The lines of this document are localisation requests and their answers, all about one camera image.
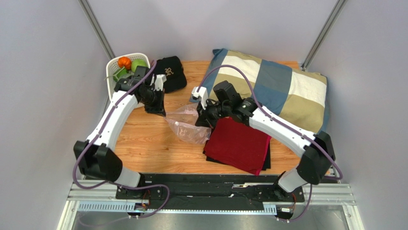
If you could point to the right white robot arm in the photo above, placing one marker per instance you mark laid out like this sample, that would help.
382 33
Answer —
315 151

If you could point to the left corner aluminium post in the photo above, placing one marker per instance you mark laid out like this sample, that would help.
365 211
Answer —
87 9

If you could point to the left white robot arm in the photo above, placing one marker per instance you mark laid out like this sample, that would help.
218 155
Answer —
95 156

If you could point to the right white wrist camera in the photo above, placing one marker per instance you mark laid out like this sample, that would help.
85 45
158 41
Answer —
200 95

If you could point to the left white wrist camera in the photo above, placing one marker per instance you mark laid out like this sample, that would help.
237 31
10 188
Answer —
159 81

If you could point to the aluminium frame rail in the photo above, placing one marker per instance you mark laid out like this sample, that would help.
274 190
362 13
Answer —
101 197

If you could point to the green toy cabbage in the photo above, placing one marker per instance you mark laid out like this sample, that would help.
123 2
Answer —
138 63

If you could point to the black folded cloth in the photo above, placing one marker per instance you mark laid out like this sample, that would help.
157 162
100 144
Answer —
256 156

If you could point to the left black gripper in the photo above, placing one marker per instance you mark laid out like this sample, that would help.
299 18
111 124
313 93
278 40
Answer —
158 109

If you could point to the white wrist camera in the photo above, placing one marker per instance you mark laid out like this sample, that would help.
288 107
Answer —
200 95
159 81

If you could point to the red folded cloth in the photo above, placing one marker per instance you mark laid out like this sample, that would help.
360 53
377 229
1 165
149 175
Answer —
229 134

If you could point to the clear zip top bag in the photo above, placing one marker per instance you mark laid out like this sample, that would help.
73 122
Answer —
182 123

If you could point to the green toy bell pepper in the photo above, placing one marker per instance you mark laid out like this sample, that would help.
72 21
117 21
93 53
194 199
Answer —
121 73

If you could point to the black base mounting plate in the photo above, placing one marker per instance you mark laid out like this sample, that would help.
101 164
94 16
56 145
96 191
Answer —
221 192

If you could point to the white plastic basket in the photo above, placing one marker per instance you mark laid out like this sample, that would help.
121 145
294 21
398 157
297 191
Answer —
112 67

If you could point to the black baseball cap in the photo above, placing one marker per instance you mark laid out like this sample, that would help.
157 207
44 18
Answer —
173 69

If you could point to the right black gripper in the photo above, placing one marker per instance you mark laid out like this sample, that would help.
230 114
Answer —
206 115

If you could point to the corner aluminium post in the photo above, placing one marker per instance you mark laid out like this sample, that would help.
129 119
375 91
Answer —
87 9
330 21

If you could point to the checked blue beige pillow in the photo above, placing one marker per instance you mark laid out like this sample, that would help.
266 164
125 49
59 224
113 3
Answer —
297 96

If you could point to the right corner aluminium post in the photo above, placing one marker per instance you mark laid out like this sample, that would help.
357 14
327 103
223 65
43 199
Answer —
330 21

